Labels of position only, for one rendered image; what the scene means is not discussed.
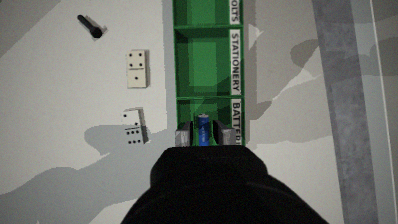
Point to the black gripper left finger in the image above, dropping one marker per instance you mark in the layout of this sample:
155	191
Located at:
184	136

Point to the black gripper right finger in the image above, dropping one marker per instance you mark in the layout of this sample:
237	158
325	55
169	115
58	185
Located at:
222	134

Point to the green rack of labelled bins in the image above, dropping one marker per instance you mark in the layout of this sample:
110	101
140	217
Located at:
209	64

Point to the white domino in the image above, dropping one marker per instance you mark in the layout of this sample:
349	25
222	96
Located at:
137	69
133	128

